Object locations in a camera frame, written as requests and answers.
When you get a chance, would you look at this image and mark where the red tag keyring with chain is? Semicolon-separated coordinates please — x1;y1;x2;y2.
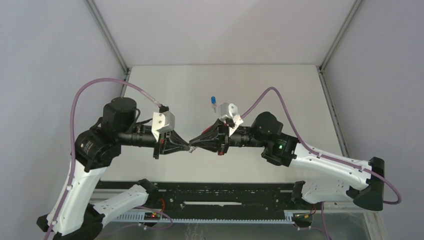
187;126;211;153

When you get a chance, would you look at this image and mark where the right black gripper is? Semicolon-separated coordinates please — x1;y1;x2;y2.
189;119;267;157

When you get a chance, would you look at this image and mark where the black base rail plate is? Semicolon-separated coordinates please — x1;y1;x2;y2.
96;180;325;220

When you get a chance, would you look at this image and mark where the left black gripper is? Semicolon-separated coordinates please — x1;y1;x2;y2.
120;123;191;158

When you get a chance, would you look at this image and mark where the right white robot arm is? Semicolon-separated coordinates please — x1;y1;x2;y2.
189;111;385;211

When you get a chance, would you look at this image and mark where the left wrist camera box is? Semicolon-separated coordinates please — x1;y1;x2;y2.
151;111;175;136

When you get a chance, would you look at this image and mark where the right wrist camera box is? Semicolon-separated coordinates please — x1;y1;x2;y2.
218;102;244;129

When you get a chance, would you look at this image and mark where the white cable duct strip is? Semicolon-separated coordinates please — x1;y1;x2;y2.
112;211;301;224

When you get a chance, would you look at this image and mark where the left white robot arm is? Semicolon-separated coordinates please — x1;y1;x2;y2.
36;97;190;240

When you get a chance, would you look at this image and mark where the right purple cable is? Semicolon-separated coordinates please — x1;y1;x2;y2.
241;87;402;240

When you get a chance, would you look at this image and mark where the small circuit board with leds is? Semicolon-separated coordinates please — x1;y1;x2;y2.
143;212;162;221

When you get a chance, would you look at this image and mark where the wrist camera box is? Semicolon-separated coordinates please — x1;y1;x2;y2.
151;111;175;136
218;102;244;129

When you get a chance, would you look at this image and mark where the blue tagged key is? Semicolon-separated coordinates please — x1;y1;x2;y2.
210;96;217;113

